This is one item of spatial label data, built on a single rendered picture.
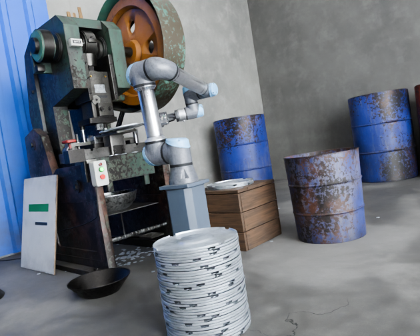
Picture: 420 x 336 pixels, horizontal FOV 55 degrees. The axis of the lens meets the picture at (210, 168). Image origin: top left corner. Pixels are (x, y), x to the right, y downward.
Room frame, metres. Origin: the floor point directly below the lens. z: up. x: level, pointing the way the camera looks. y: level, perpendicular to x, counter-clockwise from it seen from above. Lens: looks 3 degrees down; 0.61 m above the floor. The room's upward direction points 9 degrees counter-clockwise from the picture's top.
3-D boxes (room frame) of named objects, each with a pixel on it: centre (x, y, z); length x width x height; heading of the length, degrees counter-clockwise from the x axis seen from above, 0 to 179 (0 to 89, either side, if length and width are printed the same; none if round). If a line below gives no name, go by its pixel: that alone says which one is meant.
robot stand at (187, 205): (2.04, 0.14, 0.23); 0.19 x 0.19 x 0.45; 56
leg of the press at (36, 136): (2.48, 0.94, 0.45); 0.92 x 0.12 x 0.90; 45
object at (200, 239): (1.37, 0.09, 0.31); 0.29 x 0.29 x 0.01
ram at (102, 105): (2.55, 0.62, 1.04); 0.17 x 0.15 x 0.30; 45
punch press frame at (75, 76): (2.68, 0.76, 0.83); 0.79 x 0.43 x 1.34; 45
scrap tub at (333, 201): (2.31, -0.63, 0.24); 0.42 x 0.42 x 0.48
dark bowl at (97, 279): (1.92, 0.61, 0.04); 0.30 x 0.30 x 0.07
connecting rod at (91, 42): (2.57, 0.65, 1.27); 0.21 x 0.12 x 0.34; 45
